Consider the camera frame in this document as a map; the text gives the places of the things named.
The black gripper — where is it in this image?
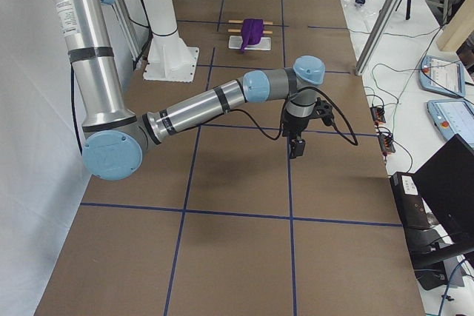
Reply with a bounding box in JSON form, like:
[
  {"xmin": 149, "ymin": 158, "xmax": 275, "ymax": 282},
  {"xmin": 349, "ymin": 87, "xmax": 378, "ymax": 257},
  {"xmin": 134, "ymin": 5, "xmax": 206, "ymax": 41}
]
[{"xmin": 282, "ymin": 110, "xmax": 310, "ymax": 158}]

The purple towel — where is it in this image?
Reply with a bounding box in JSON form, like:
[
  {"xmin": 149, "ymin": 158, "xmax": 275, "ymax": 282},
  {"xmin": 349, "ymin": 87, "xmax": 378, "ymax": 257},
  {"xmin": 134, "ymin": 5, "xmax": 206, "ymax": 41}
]
[{"xmin": 240, "ymin": 19, "xmax": 265, "ymax": 53}]

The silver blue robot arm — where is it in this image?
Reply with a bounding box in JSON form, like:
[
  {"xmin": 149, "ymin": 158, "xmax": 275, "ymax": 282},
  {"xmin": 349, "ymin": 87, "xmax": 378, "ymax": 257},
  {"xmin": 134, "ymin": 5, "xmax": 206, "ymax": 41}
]
[{"xmin": 52, "ymin": 0, "xmax": 334, "ymax": 181}]

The wooden towel rack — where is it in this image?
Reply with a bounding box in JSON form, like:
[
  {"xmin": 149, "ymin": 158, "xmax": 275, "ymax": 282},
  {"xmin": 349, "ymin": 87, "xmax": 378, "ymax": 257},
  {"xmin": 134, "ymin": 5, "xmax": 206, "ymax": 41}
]
[{"xmin": 228, "ymin": 19, "xmax": 273, "ymax": 53}]

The upper orange connector block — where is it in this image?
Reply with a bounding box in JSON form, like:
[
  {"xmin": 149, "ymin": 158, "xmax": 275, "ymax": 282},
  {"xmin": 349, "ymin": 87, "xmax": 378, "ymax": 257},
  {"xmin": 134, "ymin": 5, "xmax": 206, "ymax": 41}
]
[{"xmin": 370, "ymin": 106, "xmax": 386, "ymax": 125}]

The orange connector block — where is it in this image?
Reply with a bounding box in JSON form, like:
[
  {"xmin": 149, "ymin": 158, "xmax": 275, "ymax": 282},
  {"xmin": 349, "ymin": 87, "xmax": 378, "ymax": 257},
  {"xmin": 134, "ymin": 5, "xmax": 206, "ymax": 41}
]
[
  {"xmin": 378, "ymin": 131, "xmax": 395, "ymax": 155},
  {"xmin": 370, "ymin": 106, "xmax": 386, "ymax": 125}
]

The lower orange connector block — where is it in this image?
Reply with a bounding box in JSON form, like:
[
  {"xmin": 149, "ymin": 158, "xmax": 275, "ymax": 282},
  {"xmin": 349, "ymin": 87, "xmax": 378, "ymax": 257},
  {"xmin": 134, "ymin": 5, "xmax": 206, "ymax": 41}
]
[{"xmin": 378, "ymin": 131, "xmax": 395, "ymax": 155}]

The black computer box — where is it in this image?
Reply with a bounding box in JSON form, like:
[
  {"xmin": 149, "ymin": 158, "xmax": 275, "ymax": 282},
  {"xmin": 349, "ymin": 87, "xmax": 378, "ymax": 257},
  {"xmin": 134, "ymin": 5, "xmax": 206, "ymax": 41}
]
[{"xmin": 390, "ymin": 172, "xmax": 439, "ymax": 230}]

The black monitor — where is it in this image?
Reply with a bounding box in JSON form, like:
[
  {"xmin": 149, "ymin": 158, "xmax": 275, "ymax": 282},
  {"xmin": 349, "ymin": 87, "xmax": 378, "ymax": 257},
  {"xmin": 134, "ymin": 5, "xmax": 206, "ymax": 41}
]
[{"xmin": 412, "ymin": 134, "xmax": 473, "ymax": 269}]

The upper teach pendant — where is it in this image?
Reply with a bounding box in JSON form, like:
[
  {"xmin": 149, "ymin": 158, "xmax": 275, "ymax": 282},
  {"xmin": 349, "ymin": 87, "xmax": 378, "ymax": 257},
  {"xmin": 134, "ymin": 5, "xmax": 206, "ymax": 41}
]
[{"xmin": 419, "ymin": 56, "xmax": 466, "ymax": 98}]

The teach pendant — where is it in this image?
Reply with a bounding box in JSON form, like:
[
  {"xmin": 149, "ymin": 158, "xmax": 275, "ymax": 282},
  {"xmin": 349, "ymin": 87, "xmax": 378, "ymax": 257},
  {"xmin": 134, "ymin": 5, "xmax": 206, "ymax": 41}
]
[
  {"xmin": 427, "ymin": 99, "xmax": 473, "ymax": 147},
  {"xmin": 419, "ymin": 56, "xmax": 466, "ymax": 98}
]

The lower teach pendant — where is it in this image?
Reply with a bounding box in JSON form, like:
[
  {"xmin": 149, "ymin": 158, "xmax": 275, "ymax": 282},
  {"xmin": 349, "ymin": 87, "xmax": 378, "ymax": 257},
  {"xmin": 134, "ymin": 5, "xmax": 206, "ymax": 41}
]
[{"xmin": 427, "ymin": 99, "xmax": 473, "ymax": 147}]

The wooden beam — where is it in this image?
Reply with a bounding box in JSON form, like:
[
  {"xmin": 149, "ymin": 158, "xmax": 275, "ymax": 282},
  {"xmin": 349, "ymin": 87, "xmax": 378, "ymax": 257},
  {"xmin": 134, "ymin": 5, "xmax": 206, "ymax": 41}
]
[{"xmin": 436, "ymin": 0, "xmax": 473, "ymax": 52}]

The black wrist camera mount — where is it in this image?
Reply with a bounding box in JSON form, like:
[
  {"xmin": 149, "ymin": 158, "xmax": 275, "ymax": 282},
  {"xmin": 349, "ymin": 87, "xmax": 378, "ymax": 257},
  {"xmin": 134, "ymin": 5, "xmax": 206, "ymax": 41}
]
[{"xmin": 311, "ymin": 98, "xmax": 335, "ymax": 127}]

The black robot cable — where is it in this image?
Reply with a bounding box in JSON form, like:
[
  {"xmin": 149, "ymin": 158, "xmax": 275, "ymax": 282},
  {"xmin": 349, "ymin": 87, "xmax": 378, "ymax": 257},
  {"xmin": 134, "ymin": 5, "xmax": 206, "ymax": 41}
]
[{"xmin": 70, "ymin": 67, "xmax": 359, "ymax": 154}]

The aluminium frame post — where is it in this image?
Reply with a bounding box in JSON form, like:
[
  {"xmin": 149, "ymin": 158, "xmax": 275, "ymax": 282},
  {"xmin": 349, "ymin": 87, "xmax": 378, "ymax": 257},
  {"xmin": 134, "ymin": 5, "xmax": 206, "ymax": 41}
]
[{"xmin": 355, "ymin": 0, "xmax": 401, "ymax": 75}]

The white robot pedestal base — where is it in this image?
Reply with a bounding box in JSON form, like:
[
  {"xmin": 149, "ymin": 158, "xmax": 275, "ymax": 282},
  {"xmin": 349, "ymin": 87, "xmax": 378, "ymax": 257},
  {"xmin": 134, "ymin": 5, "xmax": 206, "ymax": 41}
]
[{"xmin": 110, "ymin": 0, "xmax": 199, "ymax": 83}]

